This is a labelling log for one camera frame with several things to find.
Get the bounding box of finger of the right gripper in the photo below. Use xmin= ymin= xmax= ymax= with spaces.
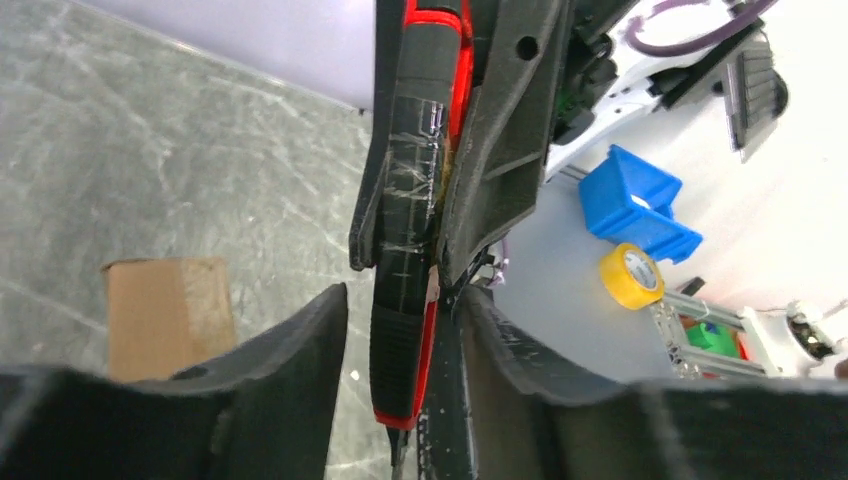
xmin=349 ymin=0 xmax=406 ymax=271
xmin=437 ymin=1 xmax=571 ymax=285

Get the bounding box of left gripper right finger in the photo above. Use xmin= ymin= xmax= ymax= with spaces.
xmin=417 ymin=287 xmax=847 ymax=479

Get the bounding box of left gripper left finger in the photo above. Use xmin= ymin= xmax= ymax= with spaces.
xmin=1 ymin=284 xmax=348 ymax=479

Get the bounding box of red black utility knife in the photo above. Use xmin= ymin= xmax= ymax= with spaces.
xmin=369 ymin=1 xmax=473 ymax=477

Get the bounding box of brown cardboard express box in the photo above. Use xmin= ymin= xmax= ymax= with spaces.
xmin=102 ymin=257 xmax=238 ymax=383

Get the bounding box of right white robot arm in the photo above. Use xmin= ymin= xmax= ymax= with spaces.
xmin=349 ymin=1 xmax=786 ymax=290

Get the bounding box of blue plastic bin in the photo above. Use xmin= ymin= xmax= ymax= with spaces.
xmin=578 ymin=145 xmax=703 ymax=264

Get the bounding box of yellow tape roll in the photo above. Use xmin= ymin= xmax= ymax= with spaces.
xmin=599 ymin=243 xmax=665 ymax=311

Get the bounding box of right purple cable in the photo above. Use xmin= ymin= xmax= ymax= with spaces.
xmin=625 ymin=0 xmax=780 ymax=58

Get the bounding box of aluminium frame rail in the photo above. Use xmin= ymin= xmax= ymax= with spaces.
xmin=649 ymin=288 xmax=848 ymax=382

